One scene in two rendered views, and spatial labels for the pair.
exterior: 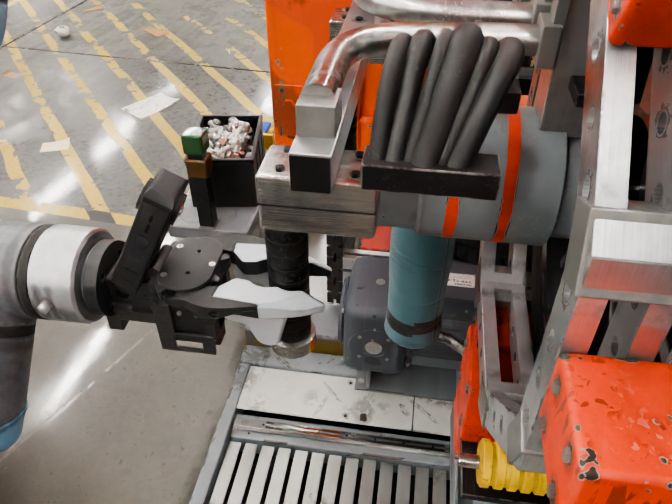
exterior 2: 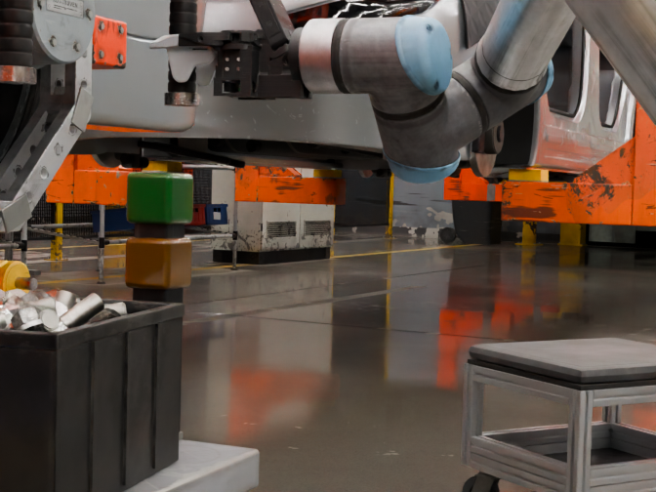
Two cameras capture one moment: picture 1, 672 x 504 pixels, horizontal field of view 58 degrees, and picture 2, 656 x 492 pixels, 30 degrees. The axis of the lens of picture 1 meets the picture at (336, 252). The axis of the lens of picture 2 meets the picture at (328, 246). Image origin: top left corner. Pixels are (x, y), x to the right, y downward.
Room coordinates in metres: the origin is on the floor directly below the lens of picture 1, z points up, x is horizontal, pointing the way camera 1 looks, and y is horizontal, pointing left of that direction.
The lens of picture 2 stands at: (1.88, 0.62, 0.66)
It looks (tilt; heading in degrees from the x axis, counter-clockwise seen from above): 3 degrees down; 195
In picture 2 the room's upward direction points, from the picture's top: 2 degrees clockwise
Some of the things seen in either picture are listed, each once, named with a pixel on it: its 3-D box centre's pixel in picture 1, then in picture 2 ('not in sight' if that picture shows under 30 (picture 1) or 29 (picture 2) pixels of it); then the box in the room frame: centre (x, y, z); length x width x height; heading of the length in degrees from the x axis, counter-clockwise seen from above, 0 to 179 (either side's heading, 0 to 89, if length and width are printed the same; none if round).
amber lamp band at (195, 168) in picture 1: (199, 164); (158, 262); (0.99, 0.26, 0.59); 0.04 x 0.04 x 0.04; 81
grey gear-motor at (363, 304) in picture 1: (443, 343); not in sight; (0.84, -0.22, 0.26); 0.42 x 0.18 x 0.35; 81
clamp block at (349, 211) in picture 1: (321, 189); not in sight; (0.39, 0.01, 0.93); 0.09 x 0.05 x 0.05; 81
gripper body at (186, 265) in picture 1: (166, 289); (265, 62); (0.41, 0.16, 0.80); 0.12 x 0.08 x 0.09; 81
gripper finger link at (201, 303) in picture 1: (215, 295); not in sight; (0.38, 0.10, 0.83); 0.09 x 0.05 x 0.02; 72
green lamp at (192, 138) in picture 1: (195, 141); (160, 198); (0.99, 0.26, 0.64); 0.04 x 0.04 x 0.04; 81
